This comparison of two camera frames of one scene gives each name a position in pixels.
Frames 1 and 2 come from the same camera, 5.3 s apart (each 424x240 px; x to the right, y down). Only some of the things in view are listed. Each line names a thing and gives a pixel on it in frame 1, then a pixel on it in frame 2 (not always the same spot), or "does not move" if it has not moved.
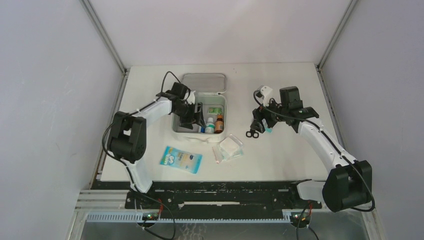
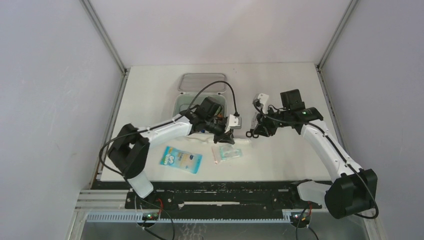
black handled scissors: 252,133 does not move
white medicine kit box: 207,88 does not move
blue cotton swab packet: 185,160 does not move
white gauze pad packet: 230,147 → 242,142
